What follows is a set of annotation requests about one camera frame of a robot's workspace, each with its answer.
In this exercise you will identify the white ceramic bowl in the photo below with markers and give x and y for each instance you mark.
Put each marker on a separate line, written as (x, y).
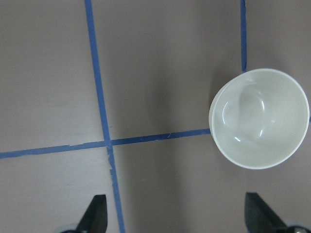
(259, 119)

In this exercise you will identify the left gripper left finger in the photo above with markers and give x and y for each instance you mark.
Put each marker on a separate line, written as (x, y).
(94, 219)

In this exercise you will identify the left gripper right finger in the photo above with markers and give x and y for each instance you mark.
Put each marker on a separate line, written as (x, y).
(260, 218)

